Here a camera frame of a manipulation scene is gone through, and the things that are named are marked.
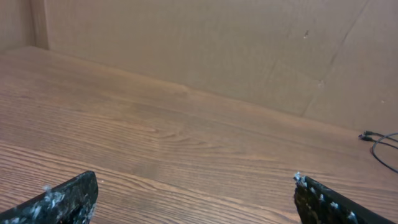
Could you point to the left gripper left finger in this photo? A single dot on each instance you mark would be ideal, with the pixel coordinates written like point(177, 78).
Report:
point(73, 202)

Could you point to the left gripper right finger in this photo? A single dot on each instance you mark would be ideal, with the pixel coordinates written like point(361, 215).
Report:
point(317, 203)

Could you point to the black cable silver plug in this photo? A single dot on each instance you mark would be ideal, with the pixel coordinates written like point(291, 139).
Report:
point(379, 139)

